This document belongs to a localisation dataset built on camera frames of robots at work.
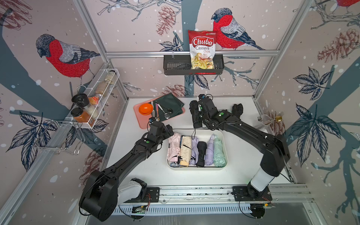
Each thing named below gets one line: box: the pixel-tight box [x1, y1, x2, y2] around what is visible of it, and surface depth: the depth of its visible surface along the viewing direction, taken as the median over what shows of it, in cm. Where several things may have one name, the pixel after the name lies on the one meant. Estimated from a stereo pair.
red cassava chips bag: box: [187, 30, 218, 70], surface depth 85 cm
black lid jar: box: [71, 92, 90, 108], surface depth 63 cm
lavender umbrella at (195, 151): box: [189, 135, 200, 165], surface depth 83 cm
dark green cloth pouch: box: [153, 92, 185, 122], surface depth 116 cm
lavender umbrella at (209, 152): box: [204, 133, 218, 166], surface depth 85 cm
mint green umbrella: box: [213, 138, 227, 168], surface depth 83 cm
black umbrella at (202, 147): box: [195, 141, 208, 168], surface depth 85 cm
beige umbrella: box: [180, 135, 192, 167], surface depth 82 cm
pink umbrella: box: [167, 132, 181, 163], surface depth 83 cm
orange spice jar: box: [70, 106, 95, 128], surface depth 62 cm
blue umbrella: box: [169, 161, 180, 168], surface depth 83 cm
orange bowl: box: [138, 103, 153, 116], surface depth 109 cm
